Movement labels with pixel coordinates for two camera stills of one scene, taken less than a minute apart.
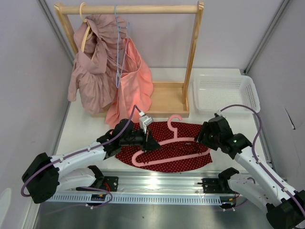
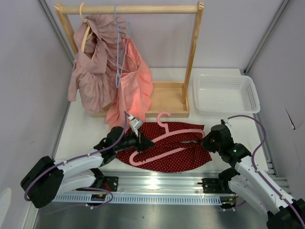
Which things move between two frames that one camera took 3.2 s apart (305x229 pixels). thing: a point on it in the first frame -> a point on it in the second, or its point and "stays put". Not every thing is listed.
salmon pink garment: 136,88 stays put
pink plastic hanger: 176,138 -> 153,159
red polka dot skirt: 179,151 stays put
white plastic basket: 212,92 stays put
